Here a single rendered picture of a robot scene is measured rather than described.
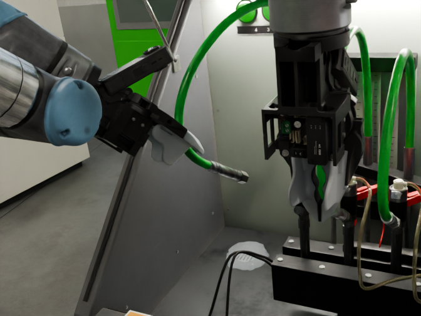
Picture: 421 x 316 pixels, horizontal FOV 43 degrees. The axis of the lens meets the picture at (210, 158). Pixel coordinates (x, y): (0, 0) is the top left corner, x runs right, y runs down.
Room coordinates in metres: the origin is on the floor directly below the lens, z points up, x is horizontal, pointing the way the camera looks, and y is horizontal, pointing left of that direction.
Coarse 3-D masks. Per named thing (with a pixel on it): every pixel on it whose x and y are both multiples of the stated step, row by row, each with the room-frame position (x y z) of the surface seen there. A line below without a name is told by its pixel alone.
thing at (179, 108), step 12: (264, 0) 0.90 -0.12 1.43; (240, 12) 0.86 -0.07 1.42; (228, 24) 0.84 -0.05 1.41; (216, 36) 0.83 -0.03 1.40; (204, 48) 0.81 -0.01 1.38; (192, 60) 0.80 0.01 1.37; (192, 72) 0.79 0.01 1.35; (180, 84) 0.79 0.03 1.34; (180, 96) 0.78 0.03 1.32; (180, 108) 0.77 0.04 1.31; (180, 120) 0.77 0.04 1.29; (192, 156) 0.78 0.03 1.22; (204, 168) 0.80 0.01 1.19
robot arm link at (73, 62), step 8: (72, 48) 0.74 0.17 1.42; (64, 56) 0.72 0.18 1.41; (72, 56) 0.72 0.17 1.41; (80, 56) 0.73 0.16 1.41; (64, 64) 0.71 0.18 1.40; (72, 64) 0.72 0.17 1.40; (80, 64) 0.72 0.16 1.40; (88, 64) 0.73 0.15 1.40; (56, 72) 0.70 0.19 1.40; (64, 72) 0.71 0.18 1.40; (72, 72) 0.71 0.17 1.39; (80, 72) 0.72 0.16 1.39; (88, 72) 0.73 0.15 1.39
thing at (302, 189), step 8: (296, 160) 0.51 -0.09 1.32; (304, 160) 0.52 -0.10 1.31; (296, 168) 0.51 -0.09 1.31; (304, 168) 0.52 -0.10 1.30; (312, 168) 0.52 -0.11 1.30; (296, 176) 0.50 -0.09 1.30; (304, 176) 0.52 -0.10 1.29; (312, 176) 0.52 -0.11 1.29; (296, 184) 0.50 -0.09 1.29; (304, 184) 0.52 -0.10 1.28; (312, 184) 0.52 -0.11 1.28; (288, 192) 0.49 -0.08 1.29; (296, 192) 0.50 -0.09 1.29; (304, 192) 0.52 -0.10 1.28; (312, 192) 0.52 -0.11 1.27; (288, 200) 0.49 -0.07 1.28; (296, 200) 0.50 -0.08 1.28; (304, 200) 0.51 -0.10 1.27; (312, 200) 0.52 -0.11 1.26; (320, 200) 0.52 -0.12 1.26; (312, 208) 0.52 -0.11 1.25; (312, 216) 0.52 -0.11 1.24
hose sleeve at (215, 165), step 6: (210, 162) 0.80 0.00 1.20; (216, 162) 0.81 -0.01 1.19; (210, 168) 0.80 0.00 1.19; (216, 168) 0.80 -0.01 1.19; (222, 168) 0.81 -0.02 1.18; (228, 168) 0.82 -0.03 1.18; (222, 174) 0.82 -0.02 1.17; (228, 174) 0.82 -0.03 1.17; (234, 174) 0.83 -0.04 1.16; (240, 174) 0.84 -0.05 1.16; (234, 180) 0.84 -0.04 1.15
